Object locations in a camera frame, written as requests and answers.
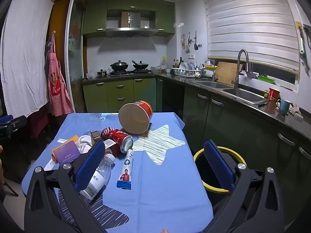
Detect orange snack packet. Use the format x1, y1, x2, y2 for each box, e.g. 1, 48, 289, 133
63, 136, 80, 146

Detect light green lower cabinet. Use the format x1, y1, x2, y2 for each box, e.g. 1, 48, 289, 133
83, 77, 157, 113

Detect green plastic tray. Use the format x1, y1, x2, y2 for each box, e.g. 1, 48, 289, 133
258, 74, 276, 84

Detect dark stone countertop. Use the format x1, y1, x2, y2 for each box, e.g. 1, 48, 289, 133
81, 70, 311, 141

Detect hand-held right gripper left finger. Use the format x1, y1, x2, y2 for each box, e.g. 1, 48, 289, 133
24, 139, 107, 233

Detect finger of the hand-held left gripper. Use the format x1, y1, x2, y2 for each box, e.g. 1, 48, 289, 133
0, 115, 28, 140

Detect clear plastic bottle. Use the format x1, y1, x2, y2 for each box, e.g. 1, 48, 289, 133
79, 154, 116, 201

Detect glass sliding door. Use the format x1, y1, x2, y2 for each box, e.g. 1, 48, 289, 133
65, 0, 85, 113

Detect red soda can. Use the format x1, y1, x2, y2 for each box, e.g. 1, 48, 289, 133
100, 127, 134, 154

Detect blue star-printed tablecloth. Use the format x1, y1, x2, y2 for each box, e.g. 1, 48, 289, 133
21, 112, 214, 233

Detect white window blind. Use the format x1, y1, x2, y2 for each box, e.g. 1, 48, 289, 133
202, 0, 300, 72

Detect steel kitchen sink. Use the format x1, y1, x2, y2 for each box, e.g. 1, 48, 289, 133
196, 80, 268, 105

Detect black gas stove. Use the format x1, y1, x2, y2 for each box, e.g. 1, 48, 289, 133
110, 69, 151, 77

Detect purple cardboard box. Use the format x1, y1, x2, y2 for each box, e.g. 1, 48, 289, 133
51, 141, 82, 164

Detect white paper towel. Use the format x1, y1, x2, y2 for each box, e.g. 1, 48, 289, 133
76, 134, 94, 154

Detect white curtain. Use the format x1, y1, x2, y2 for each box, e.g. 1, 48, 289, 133
0, 0, 54, 118

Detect green upper cabinets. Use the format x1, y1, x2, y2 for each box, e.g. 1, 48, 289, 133
83, 0, 176, 38

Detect wooden cutting board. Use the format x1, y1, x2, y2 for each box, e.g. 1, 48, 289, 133
214, 61, 243, 86

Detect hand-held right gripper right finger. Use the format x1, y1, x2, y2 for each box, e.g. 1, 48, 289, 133
204, 139, 285, 233

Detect red instant noodle tub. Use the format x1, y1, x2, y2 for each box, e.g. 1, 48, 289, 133
267, 87, 281, 101

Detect steel range hood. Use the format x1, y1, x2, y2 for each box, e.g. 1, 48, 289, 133
106, 11, 159, 38

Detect dark green lower cabinets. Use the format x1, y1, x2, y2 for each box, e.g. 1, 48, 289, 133
157, 76, 311, 224

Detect blue mug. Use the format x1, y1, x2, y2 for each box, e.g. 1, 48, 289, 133
277, 99, 293, 116

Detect yellow-rimmed trash bin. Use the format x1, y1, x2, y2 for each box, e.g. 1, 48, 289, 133
193, 146, 246, 193

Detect black wok with lid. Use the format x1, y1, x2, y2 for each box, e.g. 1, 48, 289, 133
110, 60, 129, 72

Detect steel kitchen faucet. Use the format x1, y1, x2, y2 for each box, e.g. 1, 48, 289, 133
231, 49, 249, 89

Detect red checked apron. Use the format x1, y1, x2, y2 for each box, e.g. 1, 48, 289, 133
44, 30, 74, 117

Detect white dish rack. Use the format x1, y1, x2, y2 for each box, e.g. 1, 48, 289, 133
171, 62, 206, 78

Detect red paper noodle cup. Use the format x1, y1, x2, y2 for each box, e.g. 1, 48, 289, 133
118, 100, 153, 135

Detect white toothpaste tube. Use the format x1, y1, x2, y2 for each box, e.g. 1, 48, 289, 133
116, 149, 135, 190

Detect hanging kitchen tool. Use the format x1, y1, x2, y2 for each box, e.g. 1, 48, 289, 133
298, 27, 307, 66

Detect white rag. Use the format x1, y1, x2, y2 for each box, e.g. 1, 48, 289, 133
289, 104, 304, 120

